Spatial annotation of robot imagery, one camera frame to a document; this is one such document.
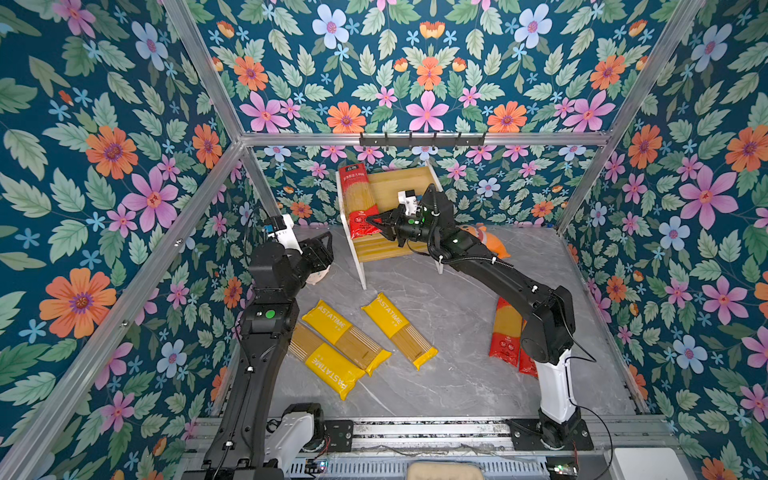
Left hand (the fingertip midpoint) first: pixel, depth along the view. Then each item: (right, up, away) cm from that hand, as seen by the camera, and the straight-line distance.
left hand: (324, 228), depth 67 cm
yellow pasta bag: (+18, -31, +22) cm, 42 cm away
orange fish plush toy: (+51, -2, +45) cm, 68 cm away
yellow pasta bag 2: (+2, -33, +22) cm, 39 cm away
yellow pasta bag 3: (-1, -39, +15) cm, 42 cm away
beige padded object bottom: (+26, -55, 0) cm, 61 cm away
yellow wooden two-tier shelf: (+13, +13, +18) cm, 25 cm away
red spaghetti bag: (+6, +8, +10) cm, 14 cm away
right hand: (+9, +3, +6) cm, 11 cm away
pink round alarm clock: (-13, -14, +36) cm, 41 cm away
